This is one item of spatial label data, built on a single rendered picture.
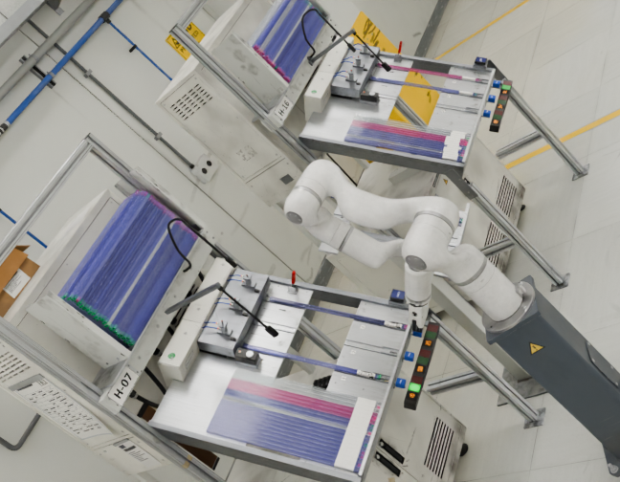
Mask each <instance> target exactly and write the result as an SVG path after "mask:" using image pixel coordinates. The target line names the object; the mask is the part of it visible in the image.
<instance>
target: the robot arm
mask: <svg viewBox="0 0 620 482"><path fill-rule="evenodd" d="M328 196H332V197H334V198H335V199H336V200H337V203H338V206H339V209H340V212H341V214H342V215H343V217H344V218H345V219H347V220H348V221H350V222H352V223H355V224H358V225H361V226H364V227H367V228H371V229H376V230H386V229H390V228H393V227H396V226H398V225H401V224H406V223H412V225H411V227H410V230H409V232H408V233H407V236H406V238H405V239H396V240H391V241H388V242H379V241H377V240H375V239H374V238H372V237H370V236H369V235H367V234H365V233H363V232H362V231H360V230H357V229H356V228H354V227H351V226H350V225H349V224H347V223H346V222H344V221H342V220H341V219H339V218H337V217H335V216H334V215H332V214H331V213H330V212H329V211H328V209H326V208H324V207H322V206H321V205H322V203H323V202H324V200H325V198H326V197H328ZM284 213H285V216H286V218H287V219H288V220H289V221H291V222H292V223H294V224H296V225H300V226H304V227H305V228H306V230H307V231H308V232H309V233H310V234H311V235H313V236H314V237H316V238H317V239H319V240H321V241H322V242H323V243H325V244H327V245H329V246H330V247H332V248H334V249H336V250H339V252H342V253H344V254H346V255H347V256H349V257H351V258H353V259H355V260H357V261H358V262H360V263H362V264H364V265H366V266H368V267H369V268H372V269H378V268H380V267H381V266H382V265H383V264H384V263H385V262H386V261H387V260H389V259H390V258H392V257H403V258H404V259H405V261H406V263H405V298H406V301H407V302H408V304H409V305H410V306H409V325H410V326H411V324H412V331H414V332H419V333H422V330H423V327H424V324H425V321H426V318H427V314H428V311H429V301H430V300H431V296H432V277H433V274H434V272H440V273H443V274H445V275H446V276H447V277H448V278H450V279H451V280H452V281H453V282H454V283H455V284H456V285H457V286H458V287H459V288H460V289H461V290H462V291H463V292H464V293H465V294H466V295H467V296H468V297H469V298H470V299H471V300H472V301H473V302H474V303H475V304H477V305H478V306H479V307H480V308H481V309H482V310H483V314H482V325H483V327H484V328H485V329H486V330H487V331H489V332H491V333H501V332H504V331H507V330H509V329H511V328H512V327H514V326H515V325H517V324H518V323H519V322H520V321H521V320H522V319H523V318H524V317H525V316H526V315H527V314H528V312H529V311H530V309H531V307H532V305H533V302H534V299H535V291H534V289H533V287H532V286H531V285H530V284H529V283H527V282H524V281H519V282H514V283H512V282H511V281H510V280H509V279H508V278H507V277H506V276H505V275H504V274H503V273H502V272H501V271H500V270H499V269H498V268H497V267H496V266H495V265H494V264H493V263H492V262H491V261H490V260H489V259H488V258H487V257H486V256H485V255H484V254H483V253H482V252H481V251H480V250H479V249H477V248H476V247H475V246H473V245H471V244H461V245H459V246H457V247H455V248H454V249H453V250H451V251H450V252H449V251H448V246H449V244H450V241H451V239H452V237H453V235H454V232H455V230H456V228H457V226H458V222H459V211H458V208H457V206H456V205H455V204H454V203H453V202H452V201H450V200H448V199H446V198H442V197H437V196H423V197H413V198H405V199H389V198H385V197H381V196H378V195H375V194H372V193H369V192H366V191H363V190H361V189H358V188H356V187H355V186H353V185H352V184H350V183H349V182H348V181H347V179H346V178H345V176H344V175H343V172H342V171H341V169H340V168H339V167H338V166H337V165H336V164H334V163H332V162H330V161H327V160H317V161H314V162H313V163H311V164H310V165H308V166H307V168H306V169H305V170H304V172H303V173H302V175H301V176H300V178H299V180H298V181H297V183H296V185H295V186H294V188H293V189H292V191H291V192H290V194H289V196H288V197H287V199H286V202H285V205H284Z"/></svg>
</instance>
